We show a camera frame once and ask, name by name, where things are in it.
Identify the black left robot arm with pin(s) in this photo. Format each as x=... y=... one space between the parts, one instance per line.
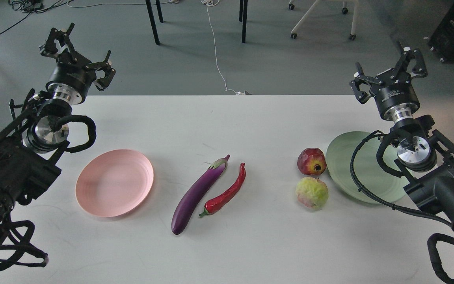
x=42 y=129

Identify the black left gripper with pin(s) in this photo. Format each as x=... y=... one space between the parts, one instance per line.
x=68 y=76

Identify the light green plate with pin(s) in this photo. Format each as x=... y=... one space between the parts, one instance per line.
x=371 y=175

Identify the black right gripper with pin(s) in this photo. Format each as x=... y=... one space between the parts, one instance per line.
x=396 y=98

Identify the red chili pepper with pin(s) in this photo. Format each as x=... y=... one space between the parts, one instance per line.
x=215 y=204

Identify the green yellow guava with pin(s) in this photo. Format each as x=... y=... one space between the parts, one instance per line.
x=311 y=192

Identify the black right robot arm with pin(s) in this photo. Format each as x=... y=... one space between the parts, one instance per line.
x=413 y=150

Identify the purple eggplant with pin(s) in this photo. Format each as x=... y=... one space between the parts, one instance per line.
x=195 y=193

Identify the pink plate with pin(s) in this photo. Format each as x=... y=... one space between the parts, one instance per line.
x=114 y=183

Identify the red pomegranate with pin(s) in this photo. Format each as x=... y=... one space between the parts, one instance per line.
x=312 y=162

